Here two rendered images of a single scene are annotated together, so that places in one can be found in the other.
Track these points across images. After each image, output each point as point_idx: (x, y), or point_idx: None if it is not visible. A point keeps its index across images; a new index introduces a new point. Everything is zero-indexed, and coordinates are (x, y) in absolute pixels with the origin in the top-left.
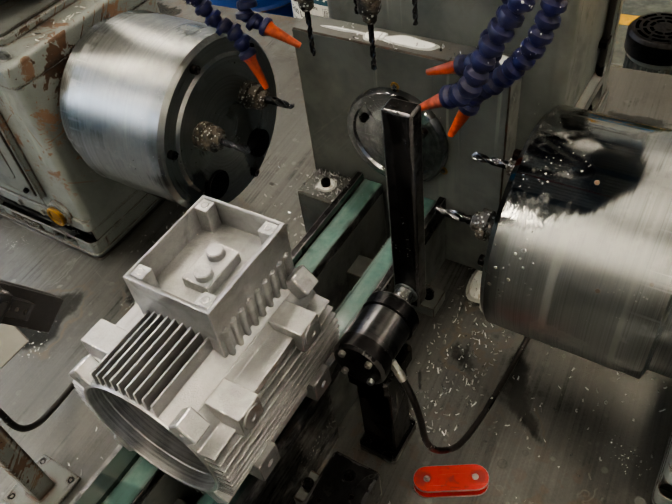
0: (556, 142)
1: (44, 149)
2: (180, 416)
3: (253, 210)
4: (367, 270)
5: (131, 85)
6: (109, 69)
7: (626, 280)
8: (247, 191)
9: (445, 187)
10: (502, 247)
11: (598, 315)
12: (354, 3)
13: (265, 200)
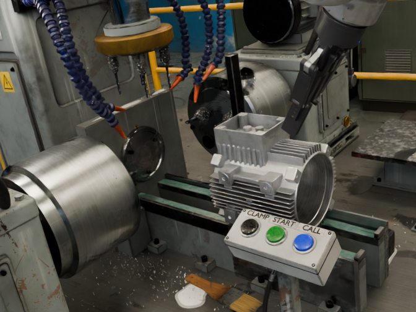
0: (226, 75)
1: (51, 267)
2: (322, 145)
3: (89, 282)
4: (201, 192)
5: (91, 164)
6: (70, 169)
7: (276, 86)
8: (67, 286)
9: (165, 166)
10: (254, 101)
11: (280, 102)
12: (118, 90)
13: (83, 277)
